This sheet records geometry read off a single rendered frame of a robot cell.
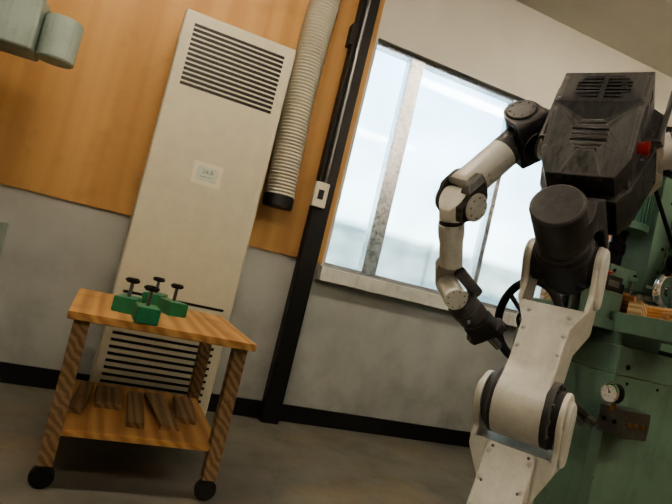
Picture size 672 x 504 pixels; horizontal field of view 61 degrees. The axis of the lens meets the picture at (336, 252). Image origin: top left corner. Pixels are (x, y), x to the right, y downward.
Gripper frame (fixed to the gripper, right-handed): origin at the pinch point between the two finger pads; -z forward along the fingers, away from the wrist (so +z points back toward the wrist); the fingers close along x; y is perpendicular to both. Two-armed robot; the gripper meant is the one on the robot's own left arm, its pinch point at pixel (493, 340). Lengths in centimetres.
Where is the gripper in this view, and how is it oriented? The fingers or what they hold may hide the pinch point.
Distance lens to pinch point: 178.7
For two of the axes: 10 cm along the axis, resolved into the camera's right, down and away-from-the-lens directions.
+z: -6.3, -6.9, -3.5
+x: 7.4, -4.2, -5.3
